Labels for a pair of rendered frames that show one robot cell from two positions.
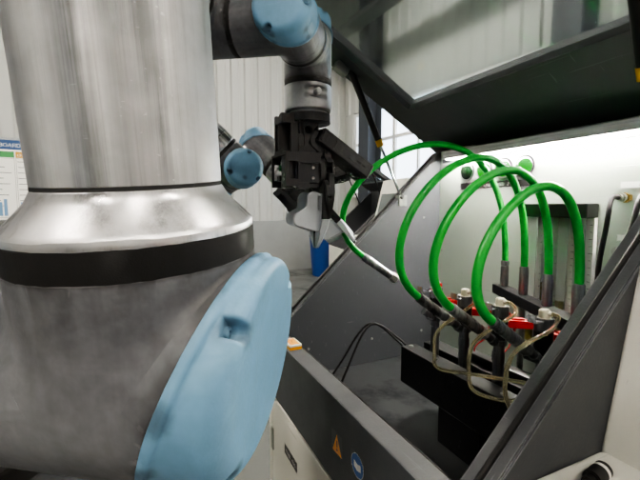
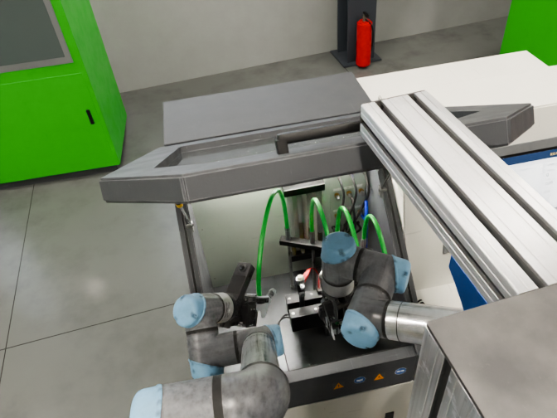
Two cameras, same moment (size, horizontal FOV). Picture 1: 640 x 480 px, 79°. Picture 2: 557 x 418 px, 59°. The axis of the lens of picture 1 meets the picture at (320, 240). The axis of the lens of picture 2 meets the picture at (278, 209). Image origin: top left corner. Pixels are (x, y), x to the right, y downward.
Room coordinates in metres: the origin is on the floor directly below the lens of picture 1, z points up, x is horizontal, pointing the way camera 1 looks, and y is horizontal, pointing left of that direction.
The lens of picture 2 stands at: (0.52, 0.75, 2.34)
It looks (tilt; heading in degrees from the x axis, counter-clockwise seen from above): 42 degrees down; 288
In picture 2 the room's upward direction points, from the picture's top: 6 degrees counter-clockwise
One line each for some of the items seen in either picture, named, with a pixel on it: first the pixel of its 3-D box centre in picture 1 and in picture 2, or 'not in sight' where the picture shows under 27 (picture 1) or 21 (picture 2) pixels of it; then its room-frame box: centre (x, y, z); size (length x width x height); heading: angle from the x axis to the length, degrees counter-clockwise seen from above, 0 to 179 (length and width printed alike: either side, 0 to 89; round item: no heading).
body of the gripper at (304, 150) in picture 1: (304, 153); (339, 304); (0.63, 0.03, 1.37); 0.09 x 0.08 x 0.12; 115
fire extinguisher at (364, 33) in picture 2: not in sight; (365, 39); (0.99, -4.06, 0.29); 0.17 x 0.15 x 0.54; 29
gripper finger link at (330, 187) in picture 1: (323, 191); not in sight; (0.62, -0.01, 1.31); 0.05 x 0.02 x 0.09; 25
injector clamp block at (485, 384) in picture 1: (477, 410); (336, 309); (0.69, -0.29, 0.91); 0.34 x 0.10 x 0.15; 25
